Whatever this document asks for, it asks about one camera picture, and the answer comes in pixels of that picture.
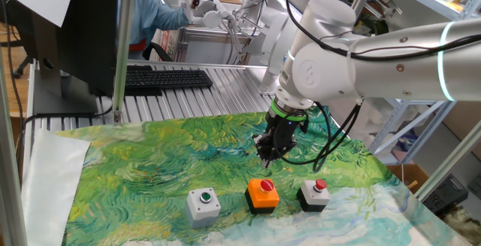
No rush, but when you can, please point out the green blue painting print cloth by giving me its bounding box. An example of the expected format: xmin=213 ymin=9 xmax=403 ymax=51
xmin=56 ymin=106 xmax=470 ymax=246

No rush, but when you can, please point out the brown cardboard box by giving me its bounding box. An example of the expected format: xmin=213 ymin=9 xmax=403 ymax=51
xmin=386 ymin=162 xmax=430 ymax=195

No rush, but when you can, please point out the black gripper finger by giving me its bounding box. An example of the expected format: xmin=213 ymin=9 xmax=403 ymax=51
xmin=268 ymin=142 xmax=298 ymax=169
xmin=252 ymin=132 xmax=271 ymax=169

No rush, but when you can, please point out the white black box red button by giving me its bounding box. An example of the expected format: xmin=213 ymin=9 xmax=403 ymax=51
xmin=295 ymin=178 xmax=331 ymax=213

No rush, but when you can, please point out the black monitor cable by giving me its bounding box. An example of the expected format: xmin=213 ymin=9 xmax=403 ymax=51
xmin=17 ymin=105 xmax=113 ymax=172

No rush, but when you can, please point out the grey box green push button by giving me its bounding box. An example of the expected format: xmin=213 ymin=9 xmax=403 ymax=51
xmin=185 ymin=187 xmax=222 ymax=229

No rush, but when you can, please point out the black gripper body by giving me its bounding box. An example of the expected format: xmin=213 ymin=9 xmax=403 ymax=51
xmin=265 ymin=112 xmax=305 ymax=153

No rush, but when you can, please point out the green wrist flange ring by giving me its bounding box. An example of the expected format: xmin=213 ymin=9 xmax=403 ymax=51
xmin=269 ymin=101 xmax=308 ymax=123

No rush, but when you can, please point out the black computer monitor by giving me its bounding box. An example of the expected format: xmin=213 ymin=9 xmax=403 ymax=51
xmin=2 ymin=0 xmax=120 ymax=116

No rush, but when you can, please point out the beige fuzzy cloth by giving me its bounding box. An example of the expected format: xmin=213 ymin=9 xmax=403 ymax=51
xmin=443 ymin=205 xmax=481 ymax=246

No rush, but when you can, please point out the person in blue shirt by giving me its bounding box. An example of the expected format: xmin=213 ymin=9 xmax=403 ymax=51
xmin=118 ymin=0 xmax=191 ymax=61

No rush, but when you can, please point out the orange box red mushroom button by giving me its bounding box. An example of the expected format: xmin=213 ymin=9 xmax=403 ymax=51
xmin=244 ymin=178 xmax=281 ymax=215

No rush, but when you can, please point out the black red office chair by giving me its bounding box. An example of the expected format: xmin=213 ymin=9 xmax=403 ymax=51
xmin=129 ymin=38 xmax=174 ymax=62

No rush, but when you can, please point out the black keyboard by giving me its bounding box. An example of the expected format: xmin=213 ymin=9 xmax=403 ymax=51
xmin=125 ymin=64 xmax=213 ymax=97

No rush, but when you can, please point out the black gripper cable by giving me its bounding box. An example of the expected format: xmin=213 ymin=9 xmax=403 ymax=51
xmin=276 ymin=0 xmax=481 ymax=174

